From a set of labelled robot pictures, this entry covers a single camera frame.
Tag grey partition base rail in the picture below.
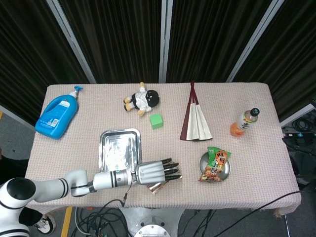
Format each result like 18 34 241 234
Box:
0 105 37 130
280 100 316 128

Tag black white sneaker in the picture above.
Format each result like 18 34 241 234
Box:
33 214 56 236

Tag black white plush doll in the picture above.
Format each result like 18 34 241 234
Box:
123 81 160 117

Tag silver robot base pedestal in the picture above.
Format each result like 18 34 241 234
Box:
118 206 186 237

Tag pink woven tablecloth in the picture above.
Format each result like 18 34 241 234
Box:
21 82 302 218

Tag orange snack packet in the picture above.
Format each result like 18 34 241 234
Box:
198 146 232 183

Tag blue pump detergent bottle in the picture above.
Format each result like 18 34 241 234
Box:
35 85 84 140

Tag gold foil snack bag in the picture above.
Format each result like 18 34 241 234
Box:
146 167 181 196

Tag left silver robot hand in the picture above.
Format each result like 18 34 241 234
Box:
134 157 183 185

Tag dark pleated curtain panel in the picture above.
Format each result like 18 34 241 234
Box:
58 0 163 84
233 0 316 123
0 0 90 126
165 0 275 83

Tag green foam cube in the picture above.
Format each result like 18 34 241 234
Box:
149 113 164 130

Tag black bag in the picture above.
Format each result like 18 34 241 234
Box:
282 137 316 191

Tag orange drink bottle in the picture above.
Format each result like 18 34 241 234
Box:
230 107 261 137

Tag black power strip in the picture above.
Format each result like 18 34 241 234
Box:
283 132 316 139

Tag red white folding fan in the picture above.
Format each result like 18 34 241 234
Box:
179 80 213 142

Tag black trouser leg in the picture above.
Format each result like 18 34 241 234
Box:
0 148 30 185

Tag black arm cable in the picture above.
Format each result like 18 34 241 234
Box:
97 172 136 213

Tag long black floor cable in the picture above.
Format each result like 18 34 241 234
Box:
236 189 316 237

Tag tangled black floor cables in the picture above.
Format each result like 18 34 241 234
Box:
71 206 131 237

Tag round steel plate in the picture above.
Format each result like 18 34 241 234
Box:
198 150 232 182

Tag grey partition frame post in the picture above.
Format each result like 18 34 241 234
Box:
45 0 97 84
226 0 286 83
158 0 173 83

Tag rectangular steel tray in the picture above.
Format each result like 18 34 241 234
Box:
98 128 143 175

